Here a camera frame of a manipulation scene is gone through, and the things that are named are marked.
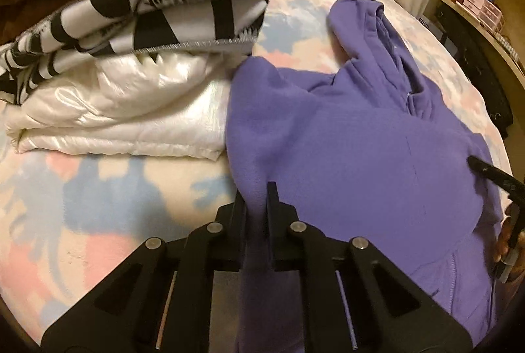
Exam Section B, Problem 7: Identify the purple hoodie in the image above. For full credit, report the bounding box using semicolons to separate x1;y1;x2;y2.
226;0;502;352

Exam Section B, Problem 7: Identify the pastel floral bed blanket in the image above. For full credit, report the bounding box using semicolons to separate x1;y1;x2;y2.
1;0;510;352

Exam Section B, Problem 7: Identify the pink drawer organizer box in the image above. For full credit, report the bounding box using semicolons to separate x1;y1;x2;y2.
454;0;505;32

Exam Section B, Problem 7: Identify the white shiny folded jacket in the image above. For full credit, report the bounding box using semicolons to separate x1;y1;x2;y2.
3;52;245;161

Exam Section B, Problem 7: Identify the black white checkered garment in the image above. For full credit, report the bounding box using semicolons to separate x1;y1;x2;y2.
1;0;269;105

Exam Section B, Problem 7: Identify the person's right hand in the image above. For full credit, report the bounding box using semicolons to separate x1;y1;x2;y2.
493;203;525;273

